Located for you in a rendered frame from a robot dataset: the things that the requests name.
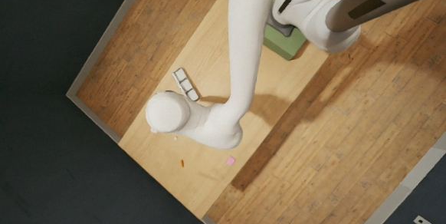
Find pink flat block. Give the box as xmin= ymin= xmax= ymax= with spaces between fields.
xmin=226 ymin=156 xmax=235 ymax=165

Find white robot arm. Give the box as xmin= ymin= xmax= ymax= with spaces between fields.
xmin=146 ymin=0 xmax=418 ymax=150

